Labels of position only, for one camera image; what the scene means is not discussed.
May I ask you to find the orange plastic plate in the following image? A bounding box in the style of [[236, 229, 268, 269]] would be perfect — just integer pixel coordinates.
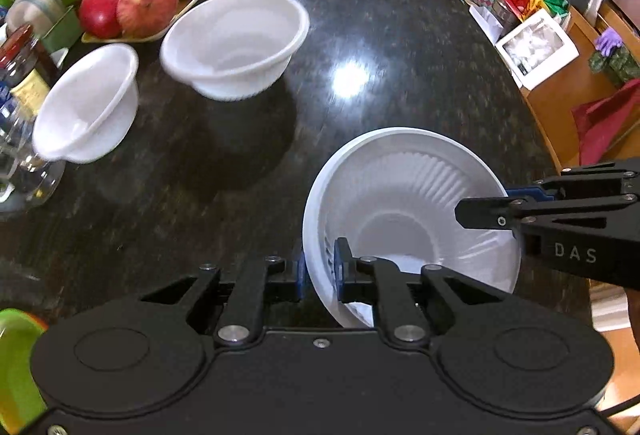
[[22, 312, 50, 333]]

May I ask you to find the dark sauce jar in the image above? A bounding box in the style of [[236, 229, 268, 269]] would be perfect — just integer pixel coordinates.
[[0, 24, 58, 121]]

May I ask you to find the red streaked apple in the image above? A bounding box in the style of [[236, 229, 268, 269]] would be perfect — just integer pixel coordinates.
[[117, 0, 180, 37]]

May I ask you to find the red cloth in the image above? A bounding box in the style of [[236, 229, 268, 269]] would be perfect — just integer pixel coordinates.
[[571, 79, 640, 166]]

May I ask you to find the beige fruit tray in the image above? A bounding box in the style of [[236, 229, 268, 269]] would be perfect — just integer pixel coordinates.
[[81, 0, 212, 44]]

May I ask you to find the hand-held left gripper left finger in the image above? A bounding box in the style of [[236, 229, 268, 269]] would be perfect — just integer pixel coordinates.
[[140, 256, 307, 347]]

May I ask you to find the green patterned cloth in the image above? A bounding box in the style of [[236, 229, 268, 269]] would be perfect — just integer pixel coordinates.
[[587, 46, 640, 84]]

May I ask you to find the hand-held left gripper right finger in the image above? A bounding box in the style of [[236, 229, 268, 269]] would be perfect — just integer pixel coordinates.
[[334, 237, 506, 348]]

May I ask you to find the white paper bag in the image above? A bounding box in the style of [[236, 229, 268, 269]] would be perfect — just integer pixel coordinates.
[[467, 0, 505, 47]]

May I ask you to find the round grey striped object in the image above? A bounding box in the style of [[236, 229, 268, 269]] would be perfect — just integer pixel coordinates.
[[6, 0, 68, 36]]

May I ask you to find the tall wooden cabinet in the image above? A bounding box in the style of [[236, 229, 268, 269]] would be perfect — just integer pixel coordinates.
[[520, 0, 640, 176]]

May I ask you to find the dark red apple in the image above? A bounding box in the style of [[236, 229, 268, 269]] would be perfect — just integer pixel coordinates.
[[77, 0, 125, 39]]

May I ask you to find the clear glass cup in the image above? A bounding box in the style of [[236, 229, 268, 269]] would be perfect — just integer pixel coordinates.
[[0, 102, 66, 213]]

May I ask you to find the purple rubber glove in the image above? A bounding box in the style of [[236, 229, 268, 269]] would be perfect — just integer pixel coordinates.
[[594, 28, 624, 57]]

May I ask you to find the green plastic plate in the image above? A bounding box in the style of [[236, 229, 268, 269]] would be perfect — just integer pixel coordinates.
[[0, 307, 48, 435]]

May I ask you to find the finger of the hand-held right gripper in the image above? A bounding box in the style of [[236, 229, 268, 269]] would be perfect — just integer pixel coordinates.
[[505, 162, 640, 201], [455, 194, 640, 232]]

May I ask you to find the white ribbed plastic bowl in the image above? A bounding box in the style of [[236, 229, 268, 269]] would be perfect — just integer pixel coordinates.
[[31, 44, 140, 164], [302, 128, 522, 328], [160, 0, 311, 102]]

